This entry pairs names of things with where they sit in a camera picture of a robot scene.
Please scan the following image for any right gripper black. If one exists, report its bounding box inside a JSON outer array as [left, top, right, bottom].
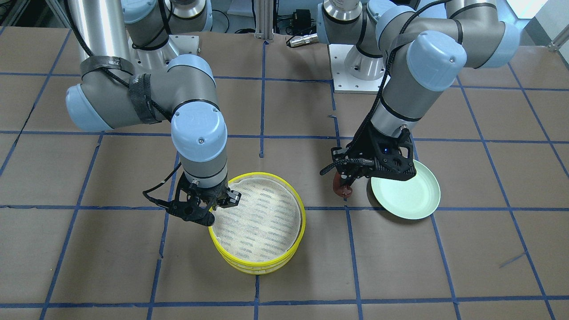
[[167, 173, 241, 226]]

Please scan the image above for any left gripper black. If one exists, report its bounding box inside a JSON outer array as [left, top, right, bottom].
[[331, 122, 417, 187]]

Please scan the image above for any brown bun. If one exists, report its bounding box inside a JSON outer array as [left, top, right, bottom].
[[333, 172, 353, 198]]

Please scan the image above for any yellow steamer layer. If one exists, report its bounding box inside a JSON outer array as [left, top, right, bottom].
[[209, 172, 305, 264], [217, 248, 296, 275]]

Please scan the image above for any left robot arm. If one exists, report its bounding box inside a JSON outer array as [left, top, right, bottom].
[[317, 0, 521, 198]]

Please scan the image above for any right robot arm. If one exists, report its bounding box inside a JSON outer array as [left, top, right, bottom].
[[64, 0, 240, 226]]

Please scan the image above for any pale green plate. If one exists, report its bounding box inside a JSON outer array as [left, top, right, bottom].
[[371, 160, 441, 220]]

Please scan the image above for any silver metal cylinder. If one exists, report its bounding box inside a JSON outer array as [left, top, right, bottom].
[[286, 34, 320, 48]]

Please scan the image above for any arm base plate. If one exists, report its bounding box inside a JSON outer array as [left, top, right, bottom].
[[329, 44, 385, 94], [128, 35, 200, 73]]

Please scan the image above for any aluminium frame post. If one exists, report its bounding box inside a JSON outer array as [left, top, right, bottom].
[[252, 0, 276, 42]]

